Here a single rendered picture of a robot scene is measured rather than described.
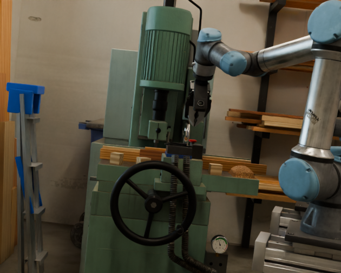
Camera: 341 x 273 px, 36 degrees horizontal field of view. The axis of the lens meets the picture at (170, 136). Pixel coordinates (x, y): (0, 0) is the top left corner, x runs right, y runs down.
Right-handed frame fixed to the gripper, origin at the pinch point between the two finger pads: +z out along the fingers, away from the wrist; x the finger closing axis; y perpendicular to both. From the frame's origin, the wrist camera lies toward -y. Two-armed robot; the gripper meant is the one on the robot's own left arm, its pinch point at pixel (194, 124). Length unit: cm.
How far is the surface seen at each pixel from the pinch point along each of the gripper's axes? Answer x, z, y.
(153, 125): 14.3, 9.3, 10.2
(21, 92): 80, 37, 69
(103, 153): 32.5, 22.7, 7.0
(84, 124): 59, 115, 162
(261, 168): -30.8, 21.9, 7.3
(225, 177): -13.9, 16.9, -7.7
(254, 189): -25.1, 19.8, -9.4
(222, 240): -14.5, 32.5, -24.0
